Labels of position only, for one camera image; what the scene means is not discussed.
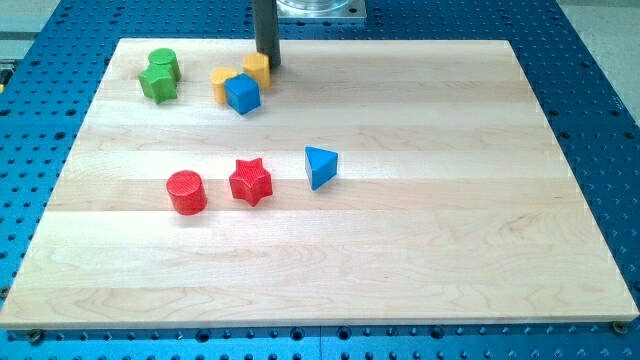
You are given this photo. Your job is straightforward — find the blue triangle block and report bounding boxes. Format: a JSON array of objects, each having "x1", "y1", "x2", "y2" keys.
[{"x1": 305, "y1": 146, "x2": 338, "y2": 191}]

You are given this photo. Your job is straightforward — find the red star block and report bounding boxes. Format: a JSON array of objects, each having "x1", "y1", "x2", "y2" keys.
[{"x1": 229, "y1": 158, "x2": 273, "y2": 207}]

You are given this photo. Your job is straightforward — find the blue cube block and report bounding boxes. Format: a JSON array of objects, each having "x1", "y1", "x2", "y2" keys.
[{"x1": 224, "y1": 73, "x2": 261, "y2": 115}]

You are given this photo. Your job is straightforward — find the yellow hexagon block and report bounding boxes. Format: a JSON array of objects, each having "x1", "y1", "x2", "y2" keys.
[{"x1": 242, "y1": 52, "x2": 271, "y2": 89}]

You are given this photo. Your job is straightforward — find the light wooden board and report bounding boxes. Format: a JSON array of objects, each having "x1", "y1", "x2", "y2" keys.
[{"x1": 1, "y1": 38, "x2": 638, "y2": 330}]

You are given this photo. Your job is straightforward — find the red cylinder block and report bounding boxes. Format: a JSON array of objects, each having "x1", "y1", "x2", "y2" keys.
[{"x1": 166, "y1": 170, "x2": 208, "y2": 216}]

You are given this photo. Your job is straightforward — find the yellow cylinder block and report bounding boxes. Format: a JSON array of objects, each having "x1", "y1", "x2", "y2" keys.
[{"x1": 210, "y1": 67, "x2": 239, "y2": 104}]

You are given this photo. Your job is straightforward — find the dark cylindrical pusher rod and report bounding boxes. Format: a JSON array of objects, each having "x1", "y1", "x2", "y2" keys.
[{"x1": 252, "y1": 0, "x2": 281, "y2": 69}]

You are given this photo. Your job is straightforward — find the green star block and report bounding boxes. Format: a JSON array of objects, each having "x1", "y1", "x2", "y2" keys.
[{"x1": 138, "y1": 64, "x2": 177, "y2": 104}]

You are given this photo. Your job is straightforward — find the green cylinder block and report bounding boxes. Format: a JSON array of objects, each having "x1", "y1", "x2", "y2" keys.
[{"x1": 148, "y1": 48, "x2": 182, "y2": 82}]

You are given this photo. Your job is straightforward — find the blue perforated metal base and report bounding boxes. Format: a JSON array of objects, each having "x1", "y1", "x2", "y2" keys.
[{"x1": 1, "y1": 1, "x2": 639, "y2": 359}]

